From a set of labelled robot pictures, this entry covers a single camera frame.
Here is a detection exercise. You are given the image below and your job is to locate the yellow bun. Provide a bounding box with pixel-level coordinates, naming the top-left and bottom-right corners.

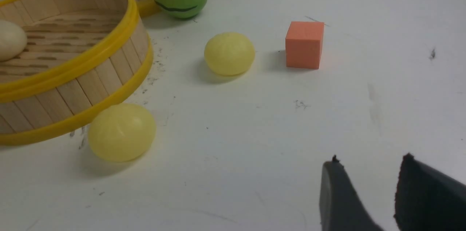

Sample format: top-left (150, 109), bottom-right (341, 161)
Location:
top-left (88, 103), bottom-right (157, 163)
top-left (204, 32), bottom-right (256, 76)

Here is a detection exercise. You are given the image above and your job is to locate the yellow bun front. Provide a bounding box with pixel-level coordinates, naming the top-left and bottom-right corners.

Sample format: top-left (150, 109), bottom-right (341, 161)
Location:
top-left (88, 103), bottom-right (157, 163)

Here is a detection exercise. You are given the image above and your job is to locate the bamboo steamer tray yellow rim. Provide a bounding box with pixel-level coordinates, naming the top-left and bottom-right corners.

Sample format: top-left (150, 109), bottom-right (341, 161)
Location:
top-left (0, 0), bottom-right (153, 146)

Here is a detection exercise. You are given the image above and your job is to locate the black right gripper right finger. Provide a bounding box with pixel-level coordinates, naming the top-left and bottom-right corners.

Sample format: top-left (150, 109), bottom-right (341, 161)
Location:
top-left (394, 153), bottom-right (466, 231)

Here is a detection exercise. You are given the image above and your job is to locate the orange foam cube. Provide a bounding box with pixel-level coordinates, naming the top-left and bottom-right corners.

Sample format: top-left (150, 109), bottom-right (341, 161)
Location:
top-left (285, 21), bottom-right (325, 70)

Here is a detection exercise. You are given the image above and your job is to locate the white bun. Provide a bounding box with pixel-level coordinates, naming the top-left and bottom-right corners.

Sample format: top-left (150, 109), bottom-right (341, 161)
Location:
top-left (0, 19), bottom-right (28, 61)

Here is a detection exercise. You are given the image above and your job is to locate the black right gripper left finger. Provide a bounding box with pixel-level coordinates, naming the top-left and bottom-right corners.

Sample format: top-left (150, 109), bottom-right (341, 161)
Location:
top-left (319, 155), bottom-right (383, 231)

